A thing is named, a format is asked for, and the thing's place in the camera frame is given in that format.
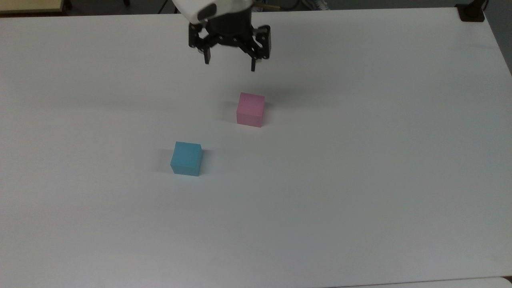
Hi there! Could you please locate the black table clamp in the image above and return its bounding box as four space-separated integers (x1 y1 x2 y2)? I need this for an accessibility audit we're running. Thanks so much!
455 0 489 22

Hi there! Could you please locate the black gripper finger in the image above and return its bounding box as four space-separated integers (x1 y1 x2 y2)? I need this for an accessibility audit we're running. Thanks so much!
188 22 219 65
239 25 272 72

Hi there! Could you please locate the pink cube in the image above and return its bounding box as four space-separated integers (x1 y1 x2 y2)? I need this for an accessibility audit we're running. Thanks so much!
236 92 266 128

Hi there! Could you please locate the blue cube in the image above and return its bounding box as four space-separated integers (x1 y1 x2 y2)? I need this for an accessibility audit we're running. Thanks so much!
170 141 203 177

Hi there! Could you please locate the wooden furniture piece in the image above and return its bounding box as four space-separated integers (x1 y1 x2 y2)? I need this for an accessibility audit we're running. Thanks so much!
0 0 73 16

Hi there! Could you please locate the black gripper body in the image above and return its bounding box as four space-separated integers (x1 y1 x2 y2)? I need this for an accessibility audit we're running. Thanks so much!
205 7 254 47

